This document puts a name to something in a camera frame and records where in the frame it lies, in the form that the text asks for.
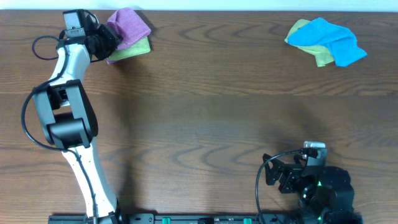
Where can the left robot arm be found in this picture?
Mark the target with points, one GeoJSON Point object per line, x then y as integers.
{"type": "Point", "coordinates": [69, 122]}

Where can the purple microfiber cloth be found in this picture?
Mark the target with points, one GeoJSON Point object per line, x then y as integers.
{"type": "Point", "coordinates": [129, 26]}

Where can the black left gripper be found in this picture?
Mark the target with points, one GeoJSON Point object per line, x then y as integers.
{"type": "Point", "coordinates": [107, 40]}

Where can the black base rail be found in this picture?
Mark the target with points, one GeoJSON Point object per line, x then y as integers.
{"type": "Point", "coordinates": [149, 218]}

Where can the folded purple cloth underneath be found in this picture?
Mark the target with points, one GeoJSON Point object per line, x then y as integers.
{"type": "Point", "coordinates": [110, 61]}

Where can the crumpled green cloth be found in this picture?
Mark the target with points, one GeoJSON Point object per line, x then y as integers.
{"type": "Point", "coordinates": [322, 54]}

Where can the blue microfiber cloth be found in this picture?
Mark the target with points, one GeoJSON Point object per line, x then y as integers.
{"type": "Point", "coordinates": [340, 41]}

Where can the folded green cloth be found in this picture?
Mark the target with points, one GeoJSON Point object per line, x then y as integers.
{"type": "Point", "coordinates": [140, 47]}

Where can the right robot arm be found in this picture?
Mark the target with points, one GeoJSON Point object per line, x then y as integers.
{"type": "Point", "coordinates": [325, 192]}

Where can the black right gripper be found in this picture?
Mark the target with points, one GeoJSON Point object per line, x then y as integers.
{"type": "Point", "coordinates": [291, 172]}

